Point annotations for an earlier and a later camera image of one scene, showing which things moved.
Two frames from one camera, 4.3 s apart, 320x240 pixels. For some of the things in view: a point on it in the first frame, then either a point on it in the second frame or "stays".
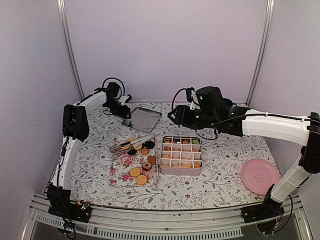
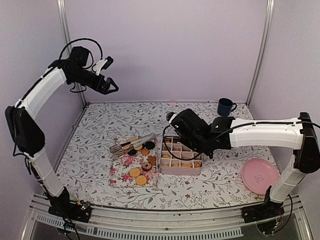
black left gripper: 124,112 → 98,86
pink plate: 259,175 stays
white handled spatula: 118,150 stays
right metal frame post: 270,4 stays
